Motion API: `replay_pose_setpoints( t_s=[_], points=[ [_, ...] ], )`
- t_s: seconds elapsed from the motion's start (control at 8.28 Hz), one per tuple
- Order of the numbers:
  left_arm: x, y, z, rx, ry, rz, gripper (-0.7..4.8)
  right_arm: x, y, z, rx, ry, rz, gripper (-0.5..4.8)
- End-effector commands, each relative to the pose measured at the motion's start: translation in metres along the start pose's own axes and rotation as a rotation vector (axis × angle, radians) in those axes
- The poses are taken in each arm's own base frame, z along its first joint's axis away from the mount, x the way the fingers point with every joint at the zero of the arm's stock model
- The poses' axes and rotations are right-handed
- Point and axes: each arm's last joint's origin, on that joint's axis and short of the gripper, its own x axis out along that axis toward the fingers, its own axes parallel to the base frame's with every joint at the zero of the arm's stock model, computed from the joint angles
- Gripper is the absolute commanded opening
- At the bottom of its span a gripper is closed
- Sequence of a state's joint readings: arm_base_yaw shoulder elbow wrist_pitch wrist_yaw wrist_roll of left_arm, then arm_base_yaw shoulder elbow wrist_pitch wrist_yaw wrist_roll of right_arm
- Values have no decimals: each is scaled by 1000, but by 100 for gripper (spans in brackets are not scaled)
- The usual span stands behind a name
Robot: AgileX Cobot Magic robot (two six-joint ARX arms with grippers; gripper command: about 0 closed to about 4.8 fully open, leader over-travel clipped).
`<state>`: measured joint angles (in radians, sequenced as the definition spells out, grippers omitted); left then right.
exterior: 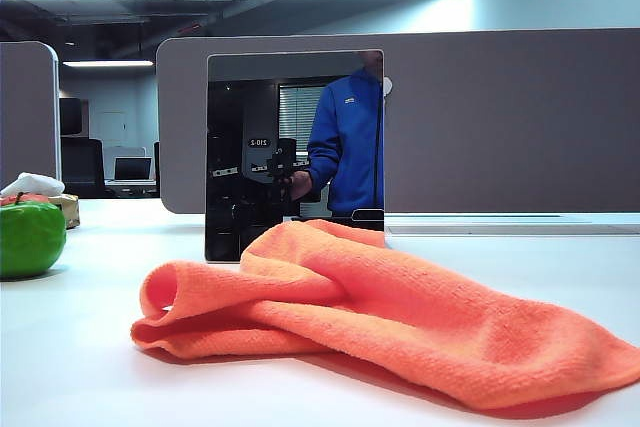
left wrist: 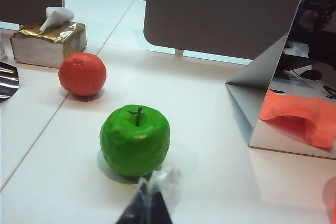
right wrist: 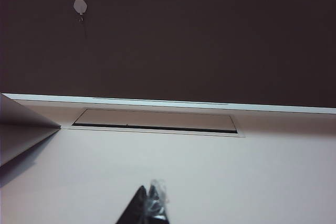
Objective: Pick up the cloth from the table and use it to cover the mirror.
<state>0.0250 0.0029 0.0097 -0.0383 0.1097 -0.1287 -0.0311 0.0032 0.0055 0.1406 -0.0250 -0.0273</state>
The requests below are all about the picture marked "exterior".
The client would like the desk cable tray lid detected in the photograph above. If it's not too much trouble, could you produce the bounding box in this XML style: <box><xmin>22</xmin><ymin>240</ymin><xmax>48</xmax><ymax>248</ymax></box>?
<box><xmin>387</xmin><ymin>224</ymin><xmax>640</xmax><ymax>237</ymax></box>

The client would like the short grey desk partition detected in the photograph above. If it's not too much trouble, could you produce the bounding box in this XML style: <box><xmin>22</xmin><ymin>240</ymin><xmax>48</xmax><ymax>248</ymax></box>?
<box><xmin>0</xmin><ymin>40</ymin><xmax>62</xmax><ymax>191</ymax></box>

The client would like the green apple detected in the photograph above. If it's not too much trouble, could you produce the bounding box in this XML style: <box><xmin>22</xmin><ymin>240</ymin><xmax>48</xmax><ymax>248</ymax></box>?
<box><xmin>0</xmin><ymin>191</ymin><xmax>68</xmax><ymax>279</ymax></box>

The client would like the background laptop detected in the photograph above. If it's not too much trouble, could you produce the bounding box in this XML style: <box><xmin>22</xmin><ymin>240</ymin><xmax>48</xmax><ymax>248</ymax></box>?
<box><xmin>113</xmin><ymin>156</ymin><xmax>154</xmax><ymax>182</ymax></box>

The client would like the brown tissue box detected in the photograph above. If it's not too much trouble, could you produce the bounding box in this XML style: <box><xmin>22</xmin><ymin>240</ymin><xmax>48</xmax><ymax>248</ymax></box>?
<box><xmin>2</xmin><ymin>190</ymin><xmax>81</xmax><ymax>230</ymax></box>

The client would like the white tissue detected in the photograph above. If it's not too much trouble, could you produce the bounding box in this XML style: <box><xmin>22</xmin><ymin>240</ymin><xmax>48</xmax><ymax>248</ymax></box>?
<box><xmin>0</xmin><ymin>171</ymin><xmax>66</xmax><ymax>197</ymax></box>

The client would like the silver framed rectangular mirror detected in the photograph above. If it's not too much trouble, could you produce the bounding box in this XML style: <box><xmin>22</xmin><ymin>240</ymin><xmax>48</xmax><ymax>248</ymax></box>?
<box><xmin>204</xmin><ymin>49</ymin><xmax>387</xmax><ymax>264</ymax></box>

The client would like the long grey desk partition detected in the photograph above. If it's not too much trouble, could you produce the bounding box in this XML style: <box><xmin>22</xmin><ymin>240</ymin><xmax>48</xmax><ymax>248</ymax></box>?
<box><xmin>155</xmin><ymin>26</ymin><xmax>640</xmax><ymax>216</ymax></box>

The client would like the short ceiling light strip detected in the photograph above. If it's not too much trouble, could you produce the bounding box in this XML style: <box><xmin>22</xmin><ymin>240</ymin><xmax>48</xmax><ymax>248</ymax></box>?
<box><xmin>62</xmin><ymin>59</ymin><xmax>155</xmax><ymax>68</ymax></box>

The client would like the black office chair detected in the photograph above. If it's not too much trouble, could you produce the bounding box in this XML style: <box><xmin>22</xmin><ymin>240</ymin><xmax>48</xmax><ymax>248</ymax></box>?
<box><xmin>60</xmin><ymin>136</ymin><xmax>107</xmax><ymax>198</ymax></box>

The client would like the black background monitor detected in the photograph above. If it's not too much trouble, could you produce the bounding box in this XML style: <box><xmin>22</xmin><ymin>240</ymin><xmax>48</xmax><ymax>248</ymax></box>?
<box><xmin>58</xmin><ymin>96</ymin><xmax>90</xmax><ymax>137</ymax></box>

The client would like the orange microfibre cloth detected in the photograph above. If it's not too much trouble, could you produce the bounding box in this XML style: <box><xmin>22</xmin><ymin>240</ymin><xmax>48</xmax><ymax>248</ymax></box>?
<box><xmin>130</xmin><ymin>219</ymin><xmax>640</xmax><ymax>411</ymax></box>

